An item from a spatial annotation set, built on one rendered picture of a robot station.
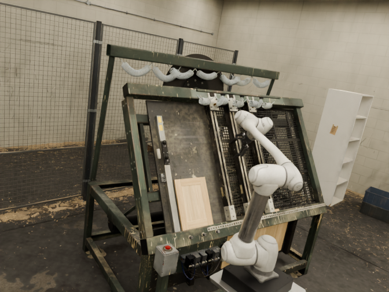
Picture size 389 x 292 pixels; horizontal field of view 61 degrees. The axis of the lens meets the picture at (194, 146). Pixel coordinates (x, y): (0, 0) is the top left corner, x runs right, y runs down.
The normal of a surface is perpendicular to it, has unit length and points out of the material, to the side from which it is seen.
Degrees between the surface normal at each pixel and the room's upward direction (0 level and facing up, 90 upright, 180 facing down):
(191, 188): 57
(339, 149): 90
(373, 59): 90
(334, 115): 90
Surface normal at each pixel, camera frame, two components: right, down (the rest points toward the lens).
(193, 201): 0.55, -0.27
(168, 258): 0.56, 0.30
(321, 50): -0.71, 0.07
